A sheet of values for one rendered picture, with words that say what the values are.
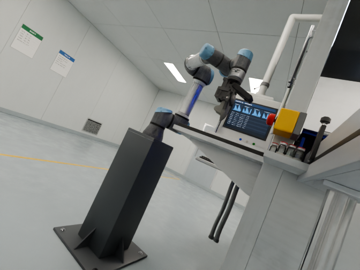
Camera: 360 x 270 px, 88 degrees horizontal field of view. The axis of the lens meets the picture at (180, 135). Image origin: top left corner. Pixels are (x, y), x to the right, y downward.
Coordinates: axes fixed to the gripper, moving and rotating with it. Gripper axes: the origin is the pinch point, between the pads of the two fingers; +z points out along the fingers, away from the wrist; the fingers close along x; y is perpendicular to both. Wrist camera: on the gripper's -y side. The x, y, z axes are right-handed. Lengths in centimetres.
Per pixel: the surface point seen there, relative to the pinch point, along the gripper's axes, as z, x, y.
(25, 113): 85, -144, 497
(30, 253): 100, 14, 60
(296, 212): 24.8, 11.7, -37.0
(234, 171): 20.2, 1.8, -14.2
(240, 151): 13.0, 10.3, -14.9
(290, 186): 17.9, 11.8, -33.1
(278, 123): 2.1, 20.9, -23.7
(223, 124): -19, -89, 26
